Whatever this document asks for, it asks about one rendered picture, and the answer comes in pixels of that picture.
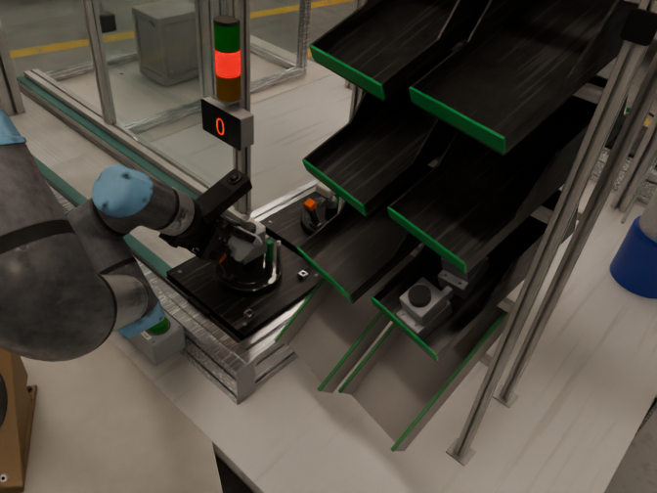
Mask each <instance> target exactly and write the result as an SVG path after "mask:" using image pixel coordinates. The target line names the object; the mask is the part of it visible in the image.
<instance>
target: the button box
mask: <svg viewBox="0 0 657 493"><path fill-rule="evenodd" d="M163 311H164V313H165V317H166V318H167V320H168V328H167V329H166V330H165V331H164V332H162V333H159V334H153V333H150V332H149V331H148V330H145V331H143V332H141V333H140V334H138V335H136V336H133V337H131V338H129V340H130V341H131V342H132V343H133V344H134V345H135V346H136V347H137V348H138V349H139V350H140V351H141V352H142V353H143V354H144V355H145V356H146V357H147V358H149V359H150V360H151V361H152V362H153V363H154V364H155V365H156V366H157V365H159V364H161V363H162V362H164V361H165V360H167V359H168V358H170V357H171V356H173V355H174V354H176V353H177V352H179V351H180V350H182V349H183V348H185V347H186V342H185V333H184V327H183V326H182V325H181V324H180V323H178V322H177V321H176V320H175V319H174V318H173V317H172V316H170V315H169V314H168V313H167V312H166V311H165V310H164V309H163Z"/></svg>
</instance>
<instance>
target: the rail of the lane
mask: <svg viewBox="0 0 657 493"><path fill-rule="evenodd" d="M50 188H51V190H52V192H53V194H54V195H55V197H56V199H57V201H58V203H59V204H60V206H61V208H62V210H63V212H64V213H65V214H66V213H67V212H68V211H70V210H72V209H74V208H76V207H75V206H74V205H72V204H71V203H70V202H69V201H67V200H66V199H65V198H64V197H63V196H61V195H60V194H59V193H58V192H57V191H55V190H54V189H53V188H52V187H51V186H50ZM134 257H135V256H134ZM135 259H136V260H137V262H138V264H139V266H140V268H141V269H142V271H143V273H144V275H145V277H146V278H147V280H148V282H149V284H150V286H151V287H152V289H153V292H154V294H155V295H156V296H157V297H158V298H159V300H160V305H161V307H162V309H164V310H165V311H166V312H167V313H168V314H169V315H170V316H172V317H173V318H174V319H175V320H176V321H177V322H178V323H180V324H181V325H182V326H183V327H184V333H185V342H186V347H185V348H183V349H182V350H180V351H179V352H180V353H181V354H182V355H183V356H184V357H185V358H186V359H188V360H189V361H190V362H191V363H192V364H193V365H194V366H195V367H196V368H197V369H198V370H200V371H201V372H202V373H203V374H204V375H205V376H206V377H207V378H208V379H209V380H210V381H212V382H213V383H214V384H215V385H216V386H217V387H218V388H219V389H220V390H221V391H223V392H224V393H225V394H226V395H227V396H228V397H229V398H230V399H231V400H232V401H233V402H235V403H236V404H237V405H240V404H241V403H242V401H244V400H245V399H246V398H248V397H249V396H250V395H251V394H253V393H254V392H255V358H254V357H253V356H252V355H251V354H250V353H248V352H247V351H246V350H245V349H244V348H242V347H241V346H240V345H239V344H238V343H237V342H235V341H234V340H233V339H232V338H231V337H229V336H228V335H227V334H226V333H224V332H223V331H222V330H221V329H220V328H218V327H217V326H216V325H215V324H214V323H212V322H211V321H210V320H209V318H210V311H209V310H207V309H206V308H205V307H204V306H202V305H201V304H200V303H199V302H198V301H196V300H195V299H194V298H193V297H192V296H190V297H188V301H187V300H186V299H185V298H184V297H182V296H181V295H180V294H179V293H177V292H175V291H174V290H173V289H172V288H171V287H169V286H168V285H167V284H166V283H165V282H163V281H162V280H161V279H160V278H159V277H158V276H157V275H156V274H155V273H154V272H152V271H151V270H150V269H149V268H148V267H146V266H145V265H144V264H143V263H142V262H141V261H139V260H138V259H137V258H136V257H135Z"/></svg>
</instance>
